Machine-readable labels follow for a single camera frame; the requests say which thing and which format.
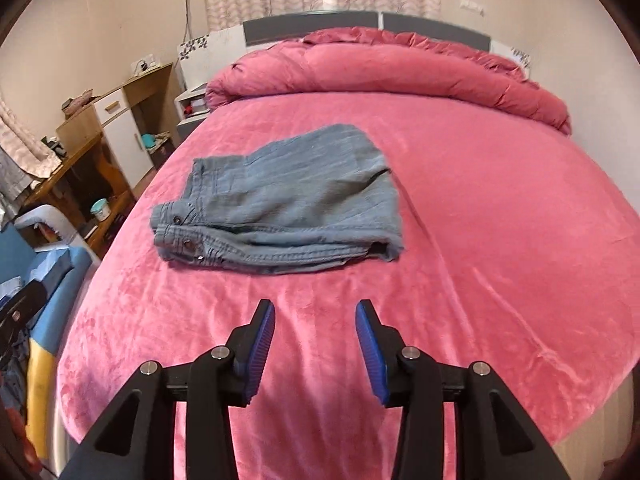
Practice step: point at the pink patterned pouch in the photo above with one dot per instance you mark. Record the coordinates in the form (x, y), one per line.
(77, 101)

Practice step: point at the grey nightstand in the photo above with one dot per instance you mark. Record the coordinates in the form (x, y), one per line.
(192, 97)

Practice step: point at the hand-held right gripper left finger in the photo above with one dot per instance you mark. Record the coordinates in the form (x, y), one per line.
(260, 355)

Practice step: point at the pink plush blanket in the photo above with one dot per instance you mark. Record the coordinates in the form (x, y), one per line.
(500, 260)

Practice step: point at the white jar with teal lid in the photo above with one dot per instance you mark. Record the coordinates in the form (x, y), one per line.
(100, 208)

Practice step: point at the light blue denim pants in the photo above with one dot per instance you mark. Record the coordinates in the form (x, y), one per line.
(300, 200)

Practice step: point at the wooden desk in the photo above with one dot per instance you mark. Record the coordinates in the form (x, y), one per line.
(75, 170)

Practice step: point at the white cabinet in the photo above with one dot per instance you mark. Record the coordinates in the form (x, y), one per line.
(122, 130)

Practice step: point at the grey bed headboard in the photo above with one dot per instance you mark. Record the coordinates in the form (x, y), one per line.
(280, 30)

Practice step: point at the white patterned headboard panel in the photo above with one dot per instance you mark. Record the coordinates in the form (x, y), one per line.
(520, 55)
(210, 57)

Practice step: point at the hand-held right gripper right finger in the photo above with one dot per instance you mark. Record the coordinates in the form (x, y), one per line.
(372, 355)

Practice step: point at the pale patterned window curtain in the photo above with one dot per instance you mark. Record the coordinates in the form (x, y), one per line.
(22, 145)

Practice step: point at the teal bowl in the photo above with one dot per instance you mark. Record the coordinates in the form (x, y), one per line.
(148, 141)

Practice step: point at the red quilt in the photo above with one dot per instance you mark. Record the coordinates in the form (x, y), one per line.
(375, 67)

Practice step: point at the white wall socket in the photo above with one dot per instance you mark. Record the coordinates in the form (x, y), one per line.
(472, 6)

